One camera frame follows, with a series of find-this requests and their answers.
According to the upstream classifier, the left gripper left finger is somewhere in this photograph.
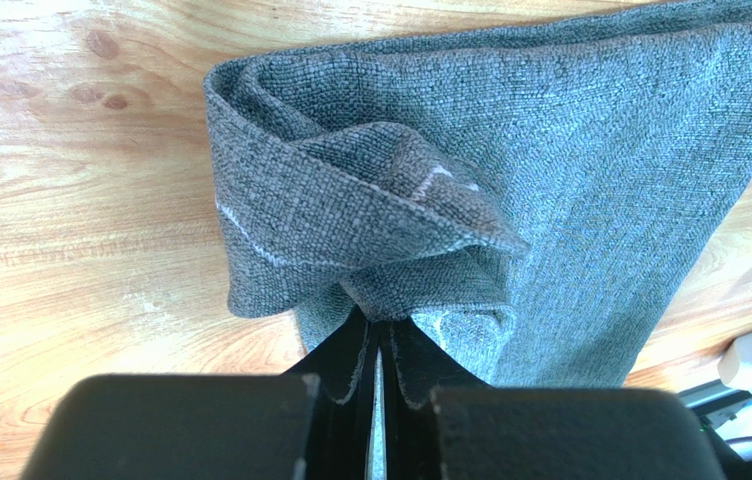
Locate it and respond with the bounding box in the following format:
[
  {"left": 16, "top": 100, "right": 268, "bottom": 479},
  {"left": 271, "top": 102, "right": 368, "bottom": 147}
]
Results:
[{"left": 286, "top": 307, "right": 380, "bottom": 479}]

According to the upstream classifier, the grey stitched cloth napkin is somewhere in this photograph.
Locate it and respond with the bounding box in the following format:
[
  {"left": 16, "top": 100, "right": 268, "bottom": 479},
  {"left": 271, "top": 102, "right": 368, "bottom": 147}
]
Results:
[{"left": 203, "top": 1, "right": 752, "bottom": 388}]

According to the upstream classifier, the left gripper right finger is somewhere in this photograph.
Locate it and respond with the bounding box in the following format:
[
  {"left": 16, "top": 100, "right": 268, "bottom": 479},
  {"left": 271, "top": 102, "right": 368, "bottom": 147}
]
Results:
[{"left": 380, "top": 320, "right": 490, "bottom": 479}]

